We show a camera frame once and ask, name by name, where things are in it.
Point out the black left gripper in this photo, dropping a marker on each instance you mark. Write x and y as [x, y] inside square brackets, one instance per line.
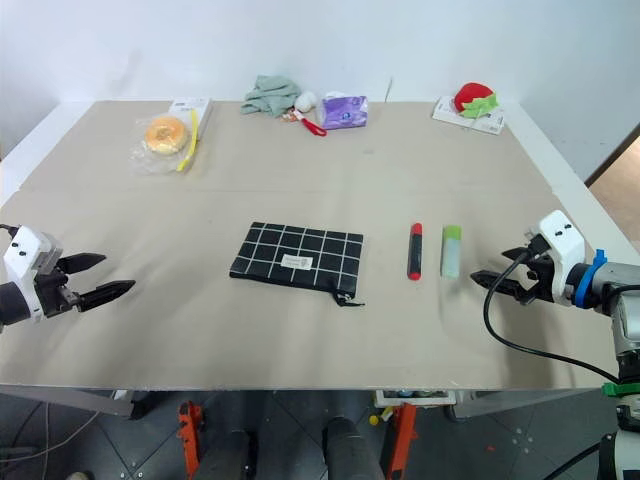
[52, 292]

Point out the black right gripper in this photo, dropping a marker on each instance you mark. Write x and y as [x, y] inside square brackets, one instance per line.
[541, 285]

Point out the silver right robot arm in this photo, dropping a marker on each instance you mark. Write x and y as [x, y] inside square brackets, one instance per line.
[622, 300]

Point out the black white-grid pencil case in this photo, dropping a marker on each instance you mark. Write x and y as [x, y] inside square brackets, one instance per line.
[295, 257]

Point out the green glue stick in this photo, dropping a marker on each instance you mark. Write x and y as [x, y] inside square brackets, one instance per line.
[451, 252]

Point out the red and black marker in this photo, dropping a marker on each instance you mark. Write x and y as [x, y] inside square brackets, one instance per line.
[415, 252]

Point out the flat white printed box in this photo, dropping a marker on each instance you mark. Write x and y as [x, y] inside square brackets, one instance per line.
[487, 122]

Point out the bagel in clear plastic bag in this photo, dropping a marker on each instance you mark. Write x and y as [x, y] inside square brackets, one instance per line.
[165, 135]

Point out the white tray under table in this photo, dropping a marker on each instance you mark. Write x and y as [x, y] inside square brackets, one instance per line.
[415, 396]

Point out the yellow plastic toothbrush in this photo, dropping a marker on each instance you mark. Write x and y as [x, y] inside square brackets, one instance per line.
[193, 135]

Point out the red strawberry plush toy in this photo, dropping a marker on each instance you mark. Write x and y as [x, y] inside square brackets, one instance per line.
[472, 97]

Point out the orange metal clamp stand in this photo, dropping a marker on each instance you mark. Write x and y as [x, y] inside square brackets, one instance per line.
[402, 440]
[191, 435]

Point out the small white cardboard box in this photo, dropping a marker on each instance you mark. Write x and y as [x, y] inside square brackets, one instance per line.
[192, 106]

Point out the beige table cover sheet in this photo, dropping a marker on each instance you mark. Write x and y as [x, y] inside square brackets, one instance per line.
[300, 340]

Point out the purple tissue pack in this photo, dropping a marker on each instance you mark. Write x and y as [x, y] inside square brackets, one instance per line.
[345, 112]

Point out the dark rounded shape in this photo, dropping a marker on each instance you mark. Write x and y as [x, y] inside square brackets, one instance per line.
[350, 450]

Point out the crumpled green cloth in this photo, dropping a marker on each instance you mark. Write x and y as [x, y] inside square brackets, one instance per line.
[267, 95]

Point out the white round ball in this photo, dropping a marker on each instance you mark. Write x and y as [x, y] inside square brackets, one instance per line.
[305, 101]

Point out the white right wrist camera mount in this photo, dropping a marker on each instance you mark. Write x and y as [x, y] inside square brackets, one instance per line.
[562, 245]

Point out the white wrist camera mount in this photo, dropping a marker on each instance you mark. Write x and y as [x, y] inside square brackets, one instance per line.
[562, 245]
[25, 250]

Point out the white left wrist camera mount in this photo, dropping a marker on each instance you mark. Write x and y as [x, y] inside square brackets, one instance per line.
[25, 250]

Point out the grey metal table frame bar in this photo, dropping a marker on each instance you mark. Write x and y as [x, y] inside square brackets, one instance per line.
[75, 400]

